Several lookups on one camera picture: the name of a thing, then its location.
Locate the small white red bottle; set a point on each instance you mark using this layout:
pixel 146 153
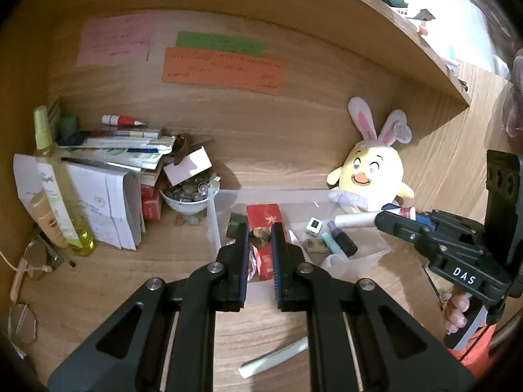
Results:
pixel 367 219

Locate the pink sticky note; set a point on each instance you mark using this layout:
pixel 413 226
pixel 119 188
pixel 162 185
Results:
pixel 110 41

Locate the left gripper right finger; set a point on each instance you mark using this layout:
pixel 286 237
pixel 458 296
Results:
pixel 360 339

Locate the orange sticky note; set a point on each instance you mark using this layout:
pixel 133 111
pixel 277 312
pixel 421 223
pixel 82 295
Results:
pixel 223 69

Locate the clear plastic storage bin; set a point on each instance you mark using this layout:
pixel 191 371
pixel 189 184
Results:
pixel 297 207

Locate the round eyeglasses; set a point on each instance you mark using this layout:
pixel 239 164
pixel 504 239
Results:
pixel 38 262

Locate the beige cream tube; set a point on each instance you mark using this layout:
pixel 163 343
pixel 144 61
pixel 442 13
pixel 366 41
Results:
pixel 44 217

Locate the teal white tube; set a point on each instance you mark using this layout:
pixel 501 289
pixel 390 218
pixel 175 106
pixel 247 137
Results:
pixel 332 245

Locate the right hand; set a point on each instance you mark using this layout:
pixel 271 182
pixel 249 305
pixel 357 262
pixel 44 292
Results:
pixel 454 311

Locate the stack of books and papers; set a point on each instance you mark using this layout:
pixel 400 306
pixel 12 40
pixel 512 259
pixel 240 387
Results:
pixel 110 199

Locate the small white pink box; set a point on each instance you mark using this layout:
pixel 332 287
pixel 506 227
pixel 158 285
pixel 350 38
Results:
pixel 194 163

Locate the yellow chick plush toy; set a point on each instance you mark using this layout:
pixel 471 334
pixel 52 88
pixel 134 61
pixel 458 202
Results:
pixel 372 174

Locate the red packet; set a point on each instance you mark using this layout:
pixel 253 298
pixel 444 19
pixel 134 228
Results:
pixel 261 218

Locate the white bowl of coins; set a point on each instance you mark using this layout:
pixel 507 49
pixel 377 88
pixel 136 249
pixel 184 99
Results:
pixel 191 196

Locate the white tape roll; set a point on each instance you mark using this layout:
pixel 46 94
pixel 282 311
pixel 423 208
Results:
pixel 336 266

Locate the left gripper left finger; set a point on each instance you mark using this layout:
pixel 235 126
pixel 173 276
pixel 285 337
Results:
pixel 163 334

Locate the small white black cube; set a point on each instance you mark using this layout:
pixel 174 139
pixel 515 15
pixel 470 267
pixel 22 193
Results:
pixel 314 227

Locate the green sticky note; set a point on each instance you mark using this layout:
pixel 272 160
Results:
pixel 214 42

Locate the red white glue tube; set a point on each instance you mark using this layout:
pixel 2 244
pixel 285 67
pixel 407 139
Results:
pixel 120 120

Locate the dark green glass jar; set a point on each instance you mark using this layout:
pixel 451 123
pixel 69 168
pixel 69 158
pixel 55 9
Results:
pixel 235 219

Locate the pale green tube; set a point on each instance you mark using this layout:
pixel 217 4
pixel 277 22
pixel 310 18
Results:
pixel 273 358

